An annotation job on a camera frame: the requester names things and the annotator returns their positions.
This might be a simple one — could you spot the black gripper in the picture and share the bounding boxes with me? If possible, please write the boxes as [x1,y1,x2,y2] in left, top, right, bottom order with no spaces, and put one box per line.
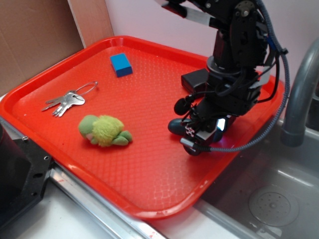
[173,67,271,142]

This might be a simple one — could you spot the dark green plastic pickle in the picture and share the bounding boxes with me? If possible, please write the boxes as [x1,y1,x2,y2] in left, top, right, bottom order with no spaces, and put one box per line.
[168,119,223,142]

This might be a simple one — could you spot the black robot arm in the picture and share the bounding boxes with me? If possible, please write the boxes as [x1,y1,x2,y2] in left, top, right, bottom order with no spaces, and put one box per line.
[159,0,276,145]

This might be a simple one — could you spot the black rectangular box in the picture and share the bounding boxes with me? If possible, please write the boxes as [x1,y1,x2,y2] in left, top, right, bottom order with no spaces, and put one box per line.
[181,69,208,93]

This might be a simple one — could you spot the grey sink faucet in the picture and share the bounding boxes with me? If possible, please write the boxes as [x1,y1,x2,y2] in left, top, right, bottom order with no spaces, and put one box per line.
[281,39,319,147]

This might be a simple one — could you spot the grey toy sink basin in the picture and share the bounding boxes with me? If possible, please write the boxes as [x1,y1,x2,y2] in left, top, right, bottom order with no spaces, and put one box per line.
[196,117,319,239]

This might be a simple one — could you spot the blue rectangular block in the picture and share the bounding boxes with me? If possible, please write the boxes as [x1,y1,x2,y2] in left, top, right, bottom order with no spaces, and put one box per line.
[110,53,133,77]

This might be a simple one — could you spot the red plastic tray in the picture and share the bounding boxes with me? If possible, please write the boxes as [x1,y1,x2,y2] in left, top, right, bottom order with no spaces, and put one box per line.
[0,35,286,221]

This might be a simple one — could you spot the green plush turtle toy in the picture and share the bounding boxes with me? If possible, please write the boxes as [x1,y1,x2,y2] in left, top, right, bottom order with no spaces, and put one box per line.
[78,115,133,147]

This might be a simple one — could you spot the brown cardboard panel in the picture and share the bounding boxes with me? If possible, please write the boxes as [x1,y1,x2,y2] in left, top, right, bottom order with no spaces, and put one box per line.
[0,0,114,95]

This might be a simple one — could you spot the small camera on gripper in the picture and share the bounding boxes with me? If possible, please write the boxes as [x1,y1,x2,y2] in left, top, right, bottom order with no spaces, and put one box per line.
[180,131,214,156]

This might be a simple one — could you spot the braided grey cable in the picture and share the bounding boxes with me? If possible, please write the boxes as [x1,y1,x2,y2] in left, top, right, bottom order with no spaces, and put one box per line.
[209,0,291,153]

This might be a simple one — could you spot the silver keys on ring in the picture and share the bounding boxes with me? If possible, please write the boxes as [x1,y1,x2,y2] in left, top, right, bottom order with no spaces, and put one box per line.
[41,81,98,117]

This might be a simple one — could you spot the black bracket with screws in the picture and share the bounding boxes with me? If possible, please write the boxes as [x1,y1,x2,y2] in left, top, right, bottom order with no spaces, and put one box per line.
[0,126,52,230]

